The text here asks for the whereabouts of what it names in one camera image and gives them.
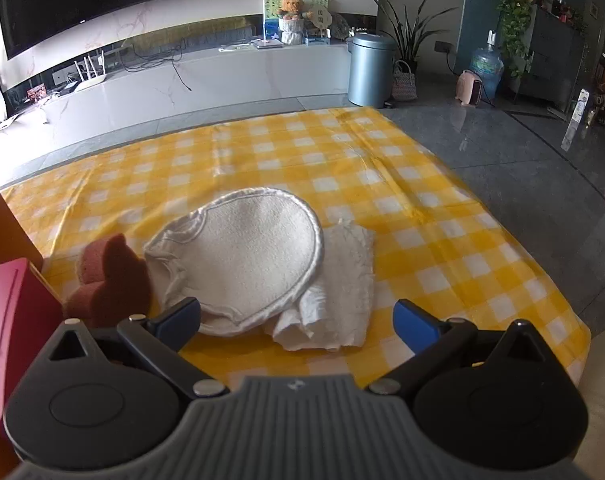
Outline white towel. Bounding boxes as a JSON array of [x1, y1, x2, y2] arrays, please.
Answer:
[[264, 221, 375, 351]]

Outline round cream bath mitt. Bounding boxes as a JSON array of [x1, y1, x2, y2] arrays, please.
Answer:
[[143, 188, 324, 337]]

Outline brown bear shaped sponge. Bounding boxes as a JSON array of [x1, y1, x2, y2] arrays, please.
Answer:
[[64, 233, 153, 328]]

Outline yellow checkered tablecloth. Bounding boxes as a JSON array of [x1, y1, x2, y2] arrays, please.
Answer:
[[3, 108, 591, 386]]

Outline red box lid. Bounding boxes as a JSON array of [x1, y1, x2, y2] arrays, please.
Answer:
[[0, 258, 63, 479]]

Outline orange cardboard box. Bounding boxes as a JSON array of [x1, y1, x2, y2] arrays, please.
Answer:
[[0, 194, 44, 271]]

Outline white tv console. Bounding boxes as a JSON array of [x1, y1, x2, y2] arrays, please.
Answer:
[[0, 44, 350, 188]]

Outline woven basket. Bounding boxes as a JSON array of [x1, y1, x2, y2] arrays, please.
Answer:
[[391, 60, 417, 102]]

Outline white wifi router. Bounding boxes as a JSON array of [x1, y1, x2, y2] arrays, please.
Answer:
[[75, 50, 106, 91]]

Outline water dispenser bottle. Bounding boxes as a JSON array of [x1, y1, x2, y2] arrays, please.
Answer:
[[470, 30, 504, 102]]

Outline grey metal trash bin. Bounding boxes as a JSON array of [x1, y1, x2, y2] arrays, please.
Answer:
[[348, 32, 396, 108]]

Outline tall leafy floor plant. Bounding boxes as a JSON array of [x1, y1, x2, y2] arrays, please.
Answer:
[[372, 0, 457, 73]]

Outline teddy bear bouquet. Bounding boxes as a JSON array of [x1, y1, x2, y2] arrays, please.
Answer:
[[278, 0, 312, 46]]

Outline hanging ivy plant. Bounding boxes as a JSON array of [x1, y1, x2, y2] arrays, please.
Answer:
[[497, 0, 541, 79]]

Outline black cables on console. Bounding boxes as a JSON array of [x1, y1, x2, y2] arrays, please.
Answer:
[[117, 37, 194, 94]]

